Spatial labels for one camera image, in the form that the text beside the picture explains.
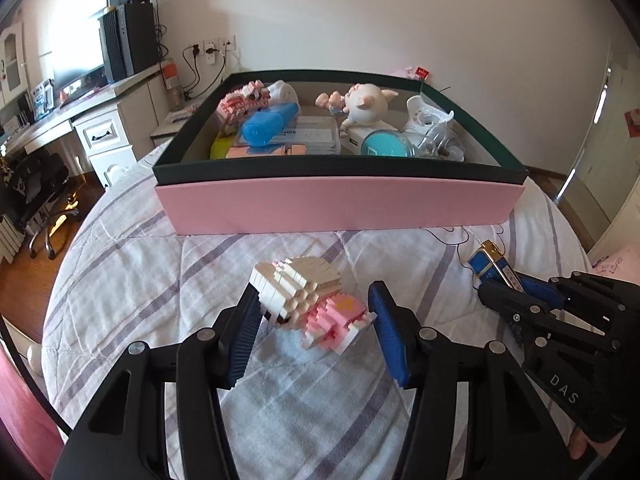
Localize wall power outlets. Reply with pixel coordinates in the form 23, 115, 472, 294
182, 36, 236, 65

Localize dark blue gold-edged box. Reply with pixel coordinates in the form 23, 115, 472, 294
469, 240, 525, 292

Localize red cartoon storage box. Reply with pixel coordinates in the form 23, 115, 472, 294
405, 66, 431, 81

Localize white square box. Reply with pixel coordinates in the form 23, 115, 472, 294
342, 125, 373, 155

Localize pink storage box dark rim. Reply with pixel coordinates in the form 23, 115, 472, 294
153, 68, 527, 235

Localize pink pillow with writing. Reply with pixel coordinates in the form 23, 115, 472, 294
593, 244, 640, 285

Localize computer monitor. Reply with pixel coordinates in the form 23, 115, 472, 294
53, 30, 103, 96

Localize pink bed blanket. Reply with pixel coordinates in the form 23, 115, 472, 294
1, 348, 63, 479

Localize black computer tower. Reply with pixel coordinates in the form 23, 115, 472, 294
98, 2, 160, 84

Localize pink brick comb figure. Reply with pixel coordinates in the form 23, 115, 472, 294
216, 80, 270, 126

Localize black office chair with jacket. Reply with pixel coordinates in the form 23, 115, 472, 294
1, 150, 81, 260

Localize gloved right hand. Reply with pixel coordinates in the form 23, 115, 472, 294
568, 427, 636, 479

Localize white glass-door cabinet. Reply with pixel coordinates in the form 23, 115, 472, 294
0, 23, 28, 107

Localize white round plush toy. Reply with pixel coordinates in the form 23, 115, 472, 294
268, 80, 299, 106

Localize blue rectangular case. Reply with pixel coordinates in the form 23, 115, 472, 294
240, 103, 299, 146

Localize white desk with drawers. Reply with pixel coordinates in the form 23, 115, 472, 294
1, 64, 169, 188

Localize teal brush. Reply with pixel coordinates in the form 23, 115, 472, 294
360, 130, 414, 157

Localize striped white bed cover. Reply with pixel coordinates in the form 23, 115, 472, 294
41, 151, 589, 479

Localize pink pig figurine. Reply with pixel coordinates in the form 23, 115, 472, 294
314, 84, 398, 138

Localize white pink brick figure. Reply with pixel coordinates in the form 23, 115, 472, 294
250, 257, 376, 356

